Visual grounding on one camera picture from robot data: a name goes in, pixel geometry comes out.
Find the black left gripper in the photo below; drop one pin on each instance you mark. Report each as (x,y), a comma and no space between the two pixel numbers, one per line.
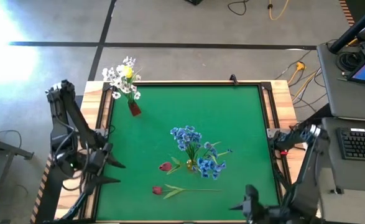
(96,161)

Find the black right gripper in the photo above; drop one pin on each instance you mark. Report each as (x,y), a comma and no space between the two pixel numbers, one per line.
(260,214)

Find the small blue flower spray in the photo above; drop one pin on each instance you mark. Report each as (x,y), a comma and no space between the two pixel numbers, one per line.
(208,165)

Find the red artificial tulip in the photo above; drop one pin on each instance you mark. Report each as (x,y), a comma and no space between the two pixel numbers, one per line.
(157,190)
(166,167)

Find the blue artificial hydrangea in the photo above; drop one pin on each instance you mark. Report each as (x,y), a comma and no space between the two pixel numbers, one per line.
(186,137)

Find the white artificial flower spray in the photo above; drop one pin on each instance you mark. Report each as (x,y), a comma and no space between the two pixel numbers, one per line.
(129,60)
(117,83)

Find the yellow artificial tulip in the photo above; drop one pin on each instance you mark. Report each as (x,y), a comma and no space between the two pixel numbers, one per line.
(127,72)

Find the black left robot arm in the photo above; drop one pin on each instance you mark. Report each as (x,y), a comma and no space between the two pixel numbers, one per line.
(59,118)

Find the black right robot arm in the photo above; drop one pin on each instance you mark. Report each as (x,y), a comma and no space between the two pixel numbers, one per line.
(306,186)

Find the red ribbed glass vase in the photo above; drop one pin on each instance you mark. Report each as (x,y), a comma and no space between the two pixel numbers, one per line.
(135,109)

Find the yellow ribbed glass vase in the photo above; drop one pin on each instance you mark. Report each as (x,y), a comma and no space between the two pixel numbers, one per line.
(190,163)

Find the black board with hazard stripe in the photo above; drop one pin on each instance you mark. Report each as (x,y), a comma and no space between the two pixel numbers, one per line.
(45,199)

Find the grey metal stand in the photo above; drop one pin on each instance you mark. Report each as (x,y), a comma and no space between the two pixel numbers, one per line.
(11,149)

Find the green table mat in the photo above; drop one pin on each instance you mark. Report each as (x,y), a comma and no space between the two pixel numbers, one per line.
(201,105)

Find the wooden table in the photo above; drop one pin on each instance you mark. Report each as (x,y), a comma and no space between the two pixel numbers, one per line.
(281,99)

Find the grey desk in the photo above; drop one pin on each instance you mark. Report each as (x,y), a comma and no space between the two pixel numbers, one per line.
(356,177)

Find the black clamp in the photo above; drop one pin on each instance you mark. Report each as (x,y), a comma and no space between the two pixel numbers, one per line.
(233,79)

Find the black keyboard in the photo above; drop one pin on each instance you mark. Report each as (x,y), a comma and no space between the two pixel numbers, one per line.
(359,144)

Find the black stand pole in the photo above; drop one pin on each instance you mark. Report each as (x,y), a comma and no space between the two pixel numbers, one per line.
(353,31)

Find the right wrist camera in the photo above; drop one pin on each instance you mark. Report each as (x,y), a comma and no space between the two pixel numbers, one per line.
(252,193)

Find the black aluminium table frame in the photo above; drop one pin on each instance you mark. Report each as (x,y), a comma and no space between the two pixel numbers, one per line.
(188,83)

